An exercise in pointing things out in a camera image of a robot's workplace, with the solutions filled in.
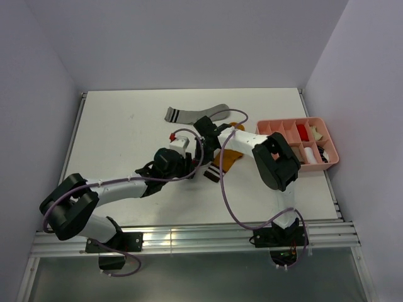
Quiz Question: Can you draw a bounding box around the black white striped sock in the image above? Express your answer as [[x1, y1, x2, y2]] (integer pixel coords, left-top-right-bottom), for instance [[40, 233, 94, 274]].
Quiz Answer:
[[317, 145, 330, 164]]

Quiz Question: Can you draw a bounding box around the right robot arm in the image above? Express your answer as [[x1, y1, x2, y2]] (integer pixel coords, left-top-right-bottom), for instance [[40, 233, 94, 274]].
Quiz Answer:
[[194, 116, 302, 245]]

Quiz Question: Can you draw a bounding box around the white rolled sock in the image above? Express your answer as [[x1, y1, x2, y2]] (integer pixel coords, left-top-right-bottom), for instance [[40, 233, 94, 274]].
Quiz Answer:
[[304, 147, 317, 164]]

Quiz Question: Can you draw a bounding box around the red rolled sock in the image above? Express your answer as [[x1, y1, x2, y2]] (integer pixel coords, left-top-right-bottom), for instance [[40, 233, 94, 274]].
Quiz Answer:
[[296, 124, 309, 142]]

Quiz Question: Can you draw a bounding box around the beige rolled sock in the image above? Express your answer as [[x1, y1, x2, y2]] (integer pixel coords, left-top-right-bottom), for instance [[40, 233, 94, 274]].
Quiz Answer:
[[310, 126, 324, 142]]

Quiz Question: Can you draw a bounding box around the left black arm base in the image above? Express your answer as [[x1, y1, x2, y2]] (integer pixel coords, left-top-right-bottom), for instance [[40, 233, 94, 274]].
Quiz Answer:
[[85, 231, 144, 271]]

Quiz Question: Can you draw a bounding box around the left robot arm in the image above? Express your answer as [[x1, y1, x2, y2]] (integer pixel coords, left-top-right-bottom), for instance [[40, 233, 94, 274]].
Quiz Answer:
[[39, 148, 194, 251]]

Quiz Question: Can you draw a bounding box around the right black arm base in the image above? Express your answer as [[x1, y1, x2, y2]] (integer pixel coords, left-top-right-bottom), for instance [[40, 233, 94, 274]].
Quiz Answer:
[[249, 223, 309, 271]]

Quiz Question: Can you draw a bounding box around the grey striped sock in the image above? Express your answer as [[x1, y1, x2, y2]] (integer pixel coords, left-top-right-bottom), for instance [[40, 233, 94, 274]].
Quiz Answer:
[[164, 104, 230, 125]]

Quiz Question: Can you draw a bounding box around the pink divided organizer tray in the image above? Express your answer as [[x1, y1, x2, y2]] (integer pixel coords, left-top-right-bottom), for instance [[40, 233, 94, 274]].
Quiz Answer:
[[256, 117, 339, 172]]

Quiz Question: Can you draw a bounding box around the brown rolled sock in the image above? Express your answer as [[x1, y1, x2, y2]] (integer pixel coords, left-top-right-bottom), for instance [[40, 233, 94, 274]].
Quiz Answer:
[[291, 146, 305, 164]]

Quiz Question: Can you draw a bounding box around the mustard yellow striped sock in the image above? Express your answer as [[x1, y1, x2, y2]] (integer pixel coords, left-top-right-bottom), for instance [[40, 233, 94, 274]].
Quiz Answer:
[[203, 121, 247, 184]]

